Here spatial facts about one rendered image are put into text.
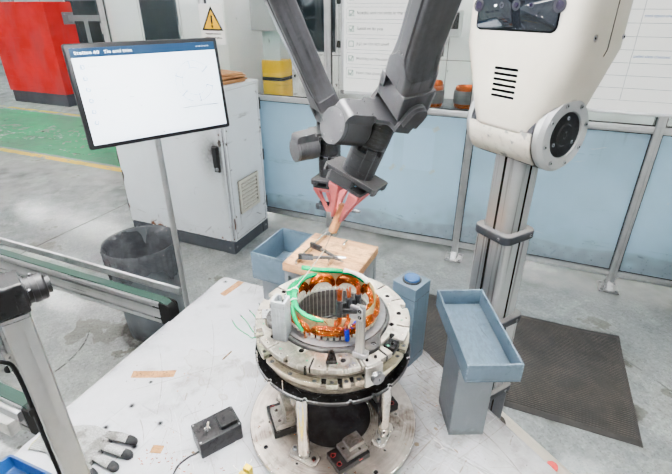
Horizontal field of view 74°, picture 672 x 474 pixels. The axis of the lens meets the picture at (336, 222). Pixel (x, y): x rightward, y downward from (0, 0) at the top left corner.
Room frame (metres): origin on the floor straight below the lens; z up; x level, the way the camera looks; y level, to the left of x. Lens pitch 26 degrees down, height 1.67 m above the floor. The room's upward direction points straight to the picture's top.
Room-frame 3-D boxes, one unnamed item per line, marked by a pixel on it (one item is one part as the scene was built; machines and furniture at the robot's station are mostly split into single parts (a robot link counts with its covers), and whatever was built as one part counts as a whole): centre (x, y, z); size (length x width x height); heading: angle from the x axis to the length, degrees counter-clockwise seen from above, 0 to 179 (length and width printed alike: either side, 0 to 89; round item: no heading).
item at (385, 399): (0.69, -0.11, 0.91); 0.02 x 0.02 x 0.21
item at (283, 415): (0.71, 0.12, 0.85); 0.06 x 0.04 x 0.05; 21
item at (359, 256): (1.04, 0.01, 1.05); 0.20 x 0.19 x 0.02; 65
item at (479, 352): (0.75, -0.30, 0.92); 0.25 x 0.11 x 0.28; 1
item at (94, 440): (0.67, 0.56, 0.79); 0.24 x 0.12 x 0.02; 67
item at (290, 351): (0.75, 0.01, 1.09); 0.32 x 0.32 x 0.01
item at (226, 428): (0.70, 0.27, 0.81); 0.10 x 0.06 x 0.06; 124
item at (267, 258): (1.11, 0.15, 0.92); 0.17 x 0.11 x 0.28; 155
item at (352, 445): (0.64, -0.03, 0.83); 0.05 x 0.04 x 0.02; 123
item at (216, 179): (3.27, 1.10, 0.60); 1.02 x 0.55 x 1.20; 67
